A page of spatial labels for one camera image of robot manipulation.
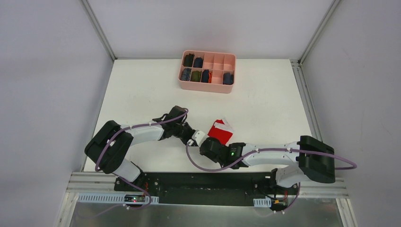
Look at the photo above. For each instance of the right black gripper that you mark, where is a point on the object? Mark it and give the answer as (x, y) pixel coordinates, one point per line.
(208, 147)

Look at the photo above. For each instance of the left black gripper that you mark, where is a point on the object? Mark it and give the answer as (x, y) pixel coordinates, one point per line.
(188, 133)

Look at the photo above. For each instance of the red underwear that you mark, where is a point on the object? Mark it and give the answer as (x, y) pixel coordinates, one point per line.
(221, 130)

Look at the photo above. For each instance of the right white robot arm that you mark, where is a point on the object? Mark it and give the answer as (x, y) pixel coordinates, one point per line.
(305, 160)

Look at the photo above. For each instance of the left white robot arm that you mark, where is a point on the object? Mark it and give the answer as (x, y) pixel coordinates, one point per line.
(110, 145)

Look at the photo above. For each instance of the blue striped rolled underwear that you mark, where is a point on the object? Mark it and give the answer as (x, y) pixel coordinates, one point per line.
(185, 74)

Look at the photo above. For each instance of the olive green rolled underwear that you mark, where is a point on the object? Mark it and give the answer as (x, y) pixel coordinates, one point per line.
(196, 76)

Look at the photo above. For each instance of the blue orange rolled underwear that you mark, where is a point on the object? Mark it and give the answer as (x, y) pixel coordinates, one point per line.
(206, 76)

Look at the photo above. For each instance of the navy rolled underwear top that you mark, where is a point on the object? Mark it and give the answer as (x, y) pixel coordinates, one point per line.
(198, 62)

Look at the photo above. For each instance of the dark blue rolled underwear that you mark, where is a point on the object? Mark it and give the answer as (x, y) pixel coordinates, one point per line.
(228, 78)

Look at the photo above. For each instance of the black rolled underwear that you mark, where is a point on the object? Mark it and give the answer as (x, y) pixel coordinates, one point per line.
(188, 60)

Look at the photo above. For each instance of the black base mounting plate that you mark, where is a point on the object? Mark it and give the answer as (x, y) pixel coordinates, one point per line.
(217, 189)

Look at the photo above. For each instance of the pink compartment organizer box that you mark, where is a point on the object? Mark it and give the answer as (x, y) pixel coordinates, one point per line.
(219, 63)

